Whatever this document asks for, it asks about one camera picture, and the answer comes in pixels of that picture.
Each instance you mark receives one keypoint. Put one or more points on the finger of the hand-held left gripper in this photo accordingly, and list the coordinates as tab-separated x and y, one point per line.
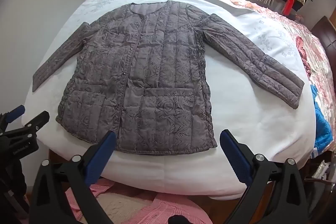
15	111
36	121

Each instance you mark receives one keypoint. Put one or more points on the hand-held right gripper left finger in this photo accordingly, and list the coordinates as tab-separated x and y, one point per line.
101	161

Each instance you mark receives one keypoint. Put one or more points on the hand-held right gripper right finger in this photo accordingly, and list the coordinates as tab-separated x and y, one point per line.
235	158

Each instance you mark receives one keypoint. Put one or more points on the grey quilted comforter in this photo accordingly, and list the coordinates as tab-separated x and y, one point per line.
162	69

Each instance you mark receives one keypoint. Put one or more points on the person's left forearm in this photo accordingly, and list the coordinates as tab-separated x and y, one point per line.
11	187

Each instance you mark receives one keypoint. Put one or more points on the white embroidered bed sheet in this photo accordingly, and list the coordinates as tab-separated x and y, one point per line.
249	134

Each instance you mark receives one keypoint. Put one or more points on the pink quilted cloth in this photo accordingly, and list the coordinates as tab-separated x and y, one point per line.
162	211

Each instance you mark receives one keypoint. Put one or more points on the blue garment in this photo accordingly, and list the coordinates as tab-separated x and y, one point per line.
321	124

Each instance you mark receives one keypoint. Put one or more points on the pink floral quilt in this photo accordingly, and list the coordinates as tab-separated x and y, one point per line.
315	56

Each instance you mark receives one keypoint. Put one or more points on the red bag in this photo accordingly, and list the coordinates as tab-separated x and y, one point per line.
290	2

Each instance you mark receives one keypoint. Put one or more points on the wooden bed frame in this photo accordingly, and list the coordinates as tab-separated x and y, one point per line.
53	158

